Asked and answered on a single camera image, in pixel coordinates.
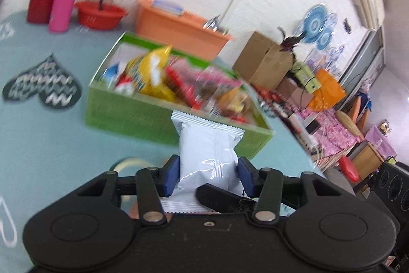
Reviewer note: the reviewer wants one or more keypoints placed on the black speaker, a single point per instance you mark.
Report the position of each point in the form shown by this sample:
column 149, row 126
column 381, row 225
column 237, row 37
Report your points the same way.
column 389, row 193

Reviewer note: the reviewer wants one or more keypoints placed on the red plastic basket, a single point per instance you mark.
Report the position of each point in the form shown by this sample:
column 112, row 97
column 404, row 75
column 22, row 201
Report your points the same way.
column 91, row 16

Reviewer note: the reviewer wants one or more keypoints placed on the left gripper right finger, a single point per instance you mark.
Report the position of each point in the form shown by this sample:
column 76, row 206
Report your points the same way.
column 266, row 185

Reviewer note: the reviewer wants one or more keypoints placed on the orange shopping bag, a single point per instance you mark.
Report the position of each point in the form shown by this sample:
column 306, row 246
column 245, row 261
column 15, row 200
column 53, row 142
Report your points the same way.
column 328, row 95

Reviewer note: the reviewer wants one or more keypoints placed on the large yellow snack bag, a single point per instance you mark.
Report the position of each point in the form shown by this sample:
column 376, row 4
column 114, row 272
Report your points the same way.
column 146, row 74

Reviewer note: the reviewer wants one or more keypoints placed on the steel bowl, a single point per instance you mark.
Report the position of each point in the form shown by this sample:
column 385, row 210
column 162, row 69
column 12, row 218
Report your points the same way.
column 213, row 24

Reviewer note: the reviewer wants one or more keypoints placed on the green cardboard box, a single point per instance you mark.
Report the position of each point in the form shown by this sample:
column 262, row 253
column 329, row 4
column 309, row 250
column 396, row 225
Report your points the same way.
column 144, row 117

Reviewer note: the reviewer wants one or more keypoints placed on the green blue plum candy packet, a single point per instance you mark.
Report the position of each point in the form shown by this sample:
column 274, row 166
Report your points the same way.
column 112, row 74

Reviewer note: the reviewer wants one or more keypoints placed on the pink snack packet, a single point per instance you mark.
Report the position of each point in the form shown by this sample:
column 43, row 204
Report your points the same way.
column 211, row 81

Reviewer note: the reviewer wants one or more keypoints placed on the red round stool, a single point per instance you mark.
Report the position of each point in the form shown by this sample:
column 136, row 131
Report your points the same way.
column 348, row 168

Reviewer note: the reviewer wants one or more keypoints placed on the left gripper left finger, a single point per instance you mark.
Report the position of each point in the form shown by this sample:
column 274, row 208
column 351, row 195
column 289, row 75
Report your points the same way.
column 152, row 184

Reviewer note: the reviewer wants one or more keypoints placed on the brown cardboard box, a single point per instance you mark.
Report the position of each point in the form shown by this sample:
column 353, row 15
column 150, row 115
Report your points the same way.
column 262, row 62

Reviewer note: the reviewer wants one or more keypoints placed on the green small box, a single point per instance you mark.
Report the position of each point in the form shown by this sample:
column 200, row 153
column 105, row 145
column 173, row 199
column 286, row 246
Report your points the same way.
column 305, row 77

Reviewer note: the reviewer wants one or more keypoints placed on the dark purple plant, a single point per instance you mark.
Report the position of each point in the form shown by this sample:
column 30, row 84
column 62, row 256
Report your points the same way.
column 289, row 42

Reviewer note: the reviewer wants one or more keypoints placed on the blue lidded container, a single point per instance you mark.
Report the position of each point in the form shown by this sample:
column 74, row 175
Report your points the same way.
column 168, row 7

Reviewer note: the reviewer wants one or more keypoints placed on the blue paper fan decoration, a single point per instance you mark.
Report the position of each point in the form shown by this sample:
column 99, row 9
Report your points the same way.
column 314, row 23

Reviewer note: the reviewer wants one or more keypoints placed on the orange plastic basin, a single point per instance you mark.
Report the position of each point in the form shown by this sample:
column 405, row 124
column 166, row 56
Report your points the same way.
column 184, row 32

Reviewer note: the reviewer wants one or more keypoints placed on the white silver snack packet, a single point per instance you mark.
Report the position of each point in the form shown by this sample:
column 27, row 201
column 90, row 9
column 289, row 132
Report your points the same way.
column 207, row 155

